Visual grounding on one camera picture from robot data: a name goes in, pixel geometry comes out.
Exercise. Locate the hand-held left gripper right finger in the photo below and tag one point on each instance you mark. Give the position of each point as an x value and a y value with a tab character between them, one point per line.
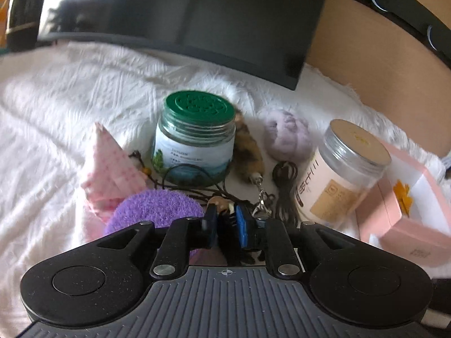
242	226

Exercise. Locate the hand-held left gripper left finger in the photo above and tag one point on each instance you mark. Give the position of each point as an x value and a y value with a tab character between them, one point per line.
211	229

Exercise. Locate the purple round fluffy pad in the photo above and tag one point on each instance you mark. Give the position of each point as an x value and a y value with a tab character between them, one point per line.
155	207

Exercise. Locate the lavender plush ball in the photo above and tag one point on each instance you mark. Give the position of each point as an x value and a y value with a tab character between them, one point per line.
289	137

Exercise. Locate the pink checked cloth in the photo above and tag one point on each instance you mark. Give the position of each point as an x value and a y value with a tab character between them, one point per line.
109	169

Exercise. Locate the pink cardboard box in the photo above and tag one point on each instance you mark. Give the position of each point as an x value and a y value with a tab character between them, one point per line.
415	243

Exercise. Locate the green lid glass jar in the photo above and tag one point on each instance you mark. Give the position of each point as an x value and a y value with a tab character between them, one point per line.
193	137

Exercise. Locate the beige lid plastic jar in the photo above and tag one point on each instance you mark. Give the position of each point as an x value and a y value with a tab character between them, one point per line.
338	179

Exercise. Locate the white textured blanket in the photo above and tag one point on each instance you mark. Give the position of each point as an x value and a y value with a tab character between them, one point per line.
53	112

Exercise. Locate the black computer monitor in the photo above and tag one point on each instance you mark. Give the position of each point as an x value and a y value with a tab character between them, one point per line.
193	14

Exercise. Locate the black cylindrical appliance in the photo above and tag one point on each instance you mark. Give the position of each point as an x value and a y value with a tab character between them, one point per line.
24	17

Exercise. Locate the black wall power strip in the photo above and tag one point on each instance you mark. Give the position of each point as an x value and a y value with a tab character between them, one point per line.
405	17

